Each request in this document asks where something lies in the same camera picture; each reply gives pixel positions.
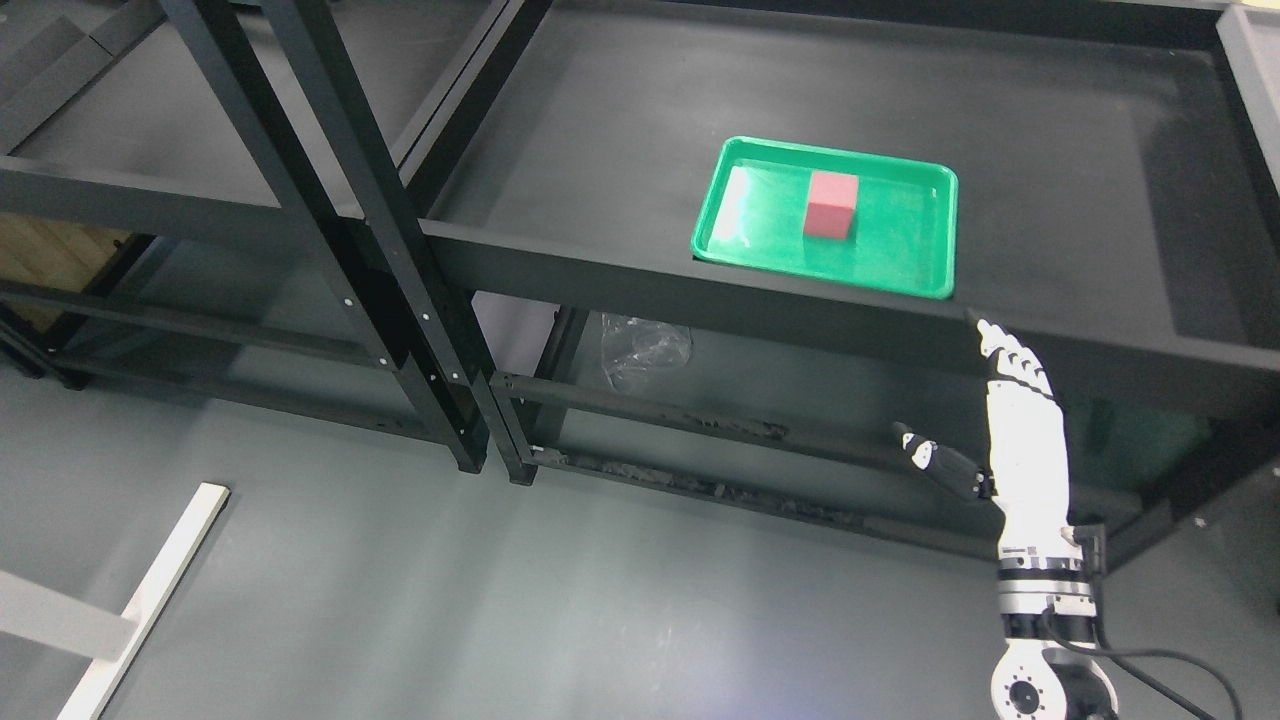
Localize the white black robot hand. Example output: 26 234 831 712
892 313 1083 570

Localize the pink foam block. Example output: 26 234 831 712
803 170 860 240

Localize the right black metal shelf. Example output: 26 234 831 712
393 1 1277 562

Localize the black metal shelf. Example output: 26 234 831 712
3 1 547 484
393 1 1277 562

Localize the green plastic tray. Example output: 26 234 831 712
690 136 959 300

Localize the left black metal shelf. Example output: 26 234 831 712
3 1 547 484

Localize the clear plastic bag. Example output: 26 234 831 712
600 313 692 393

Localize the white table with leg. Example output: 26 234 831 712
1 483 232 719

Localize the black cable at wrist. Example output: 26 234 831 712
1041 610 1245 720

